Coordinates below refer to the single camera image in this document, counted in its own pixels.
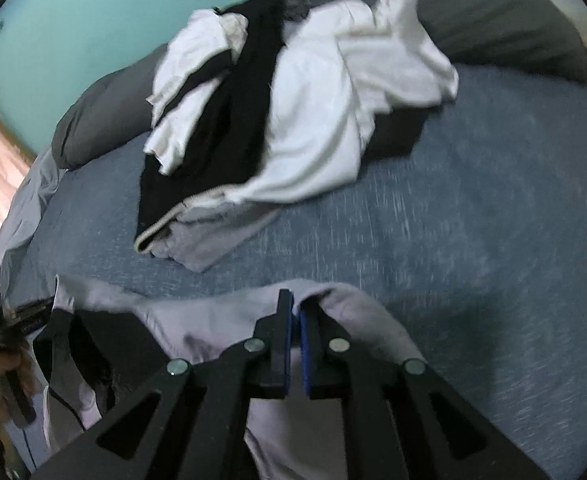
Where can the cream padded headboard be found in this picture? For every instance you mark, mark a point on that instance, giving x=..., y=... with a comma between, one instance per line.
x=573, y=5

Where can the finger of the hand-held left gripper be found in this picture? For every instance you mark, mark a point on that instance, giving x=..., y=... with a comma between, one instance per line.
x=35, y=316

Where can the light grey garment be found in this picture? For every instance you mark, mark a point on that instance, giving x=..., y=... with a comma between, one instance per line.
x=208, y=240

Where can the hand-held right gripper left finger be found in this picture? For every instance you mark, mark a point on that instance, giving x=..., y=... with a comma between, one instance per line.
x=286, y=340

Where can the light grey jacket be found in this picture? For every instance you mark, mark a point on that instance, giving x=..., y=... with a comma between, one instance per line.
x=198, y=320

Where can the light grey crumpled cloth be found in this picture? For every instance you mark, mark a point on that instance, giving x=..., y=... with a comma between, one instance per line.
x=28, y=200

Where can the white cream-collared shirt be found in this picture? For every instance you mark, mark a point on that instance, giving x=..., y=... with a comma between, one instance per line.
x=183, y=70

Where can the dark grey pillow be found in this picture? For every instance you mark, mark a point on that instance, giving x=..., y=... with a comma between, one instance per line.
x=103, y=115
x=498, y=25

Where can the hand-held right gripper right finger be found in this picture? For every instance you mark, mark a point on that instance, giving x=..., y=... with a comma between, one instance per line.
x=306, y=355

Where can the blue woven bedspread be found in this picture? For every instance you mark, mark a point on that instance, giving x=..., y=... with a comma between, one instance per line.
x=448, y=260

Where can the black garment with beige trim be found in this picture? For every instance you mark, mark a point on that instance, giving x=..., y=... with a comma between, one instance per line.
x=223, y=135

